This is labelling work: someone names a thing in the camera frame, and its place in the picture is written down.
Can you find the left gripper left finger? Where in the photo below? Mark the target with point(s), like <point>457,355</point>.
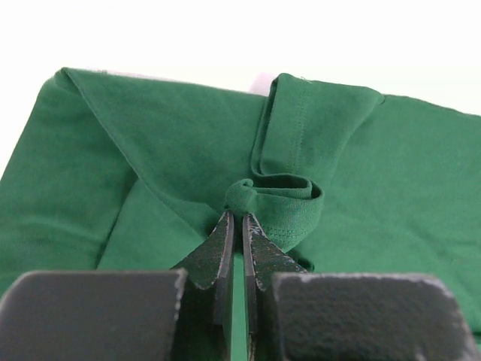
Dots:
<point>183,313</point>

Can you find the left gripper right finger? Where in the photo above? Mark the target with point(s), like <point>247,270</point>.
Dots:
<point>294,314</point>

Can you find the green t shirt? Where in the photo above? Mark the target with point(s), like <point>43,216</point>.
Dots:
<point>127,174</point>

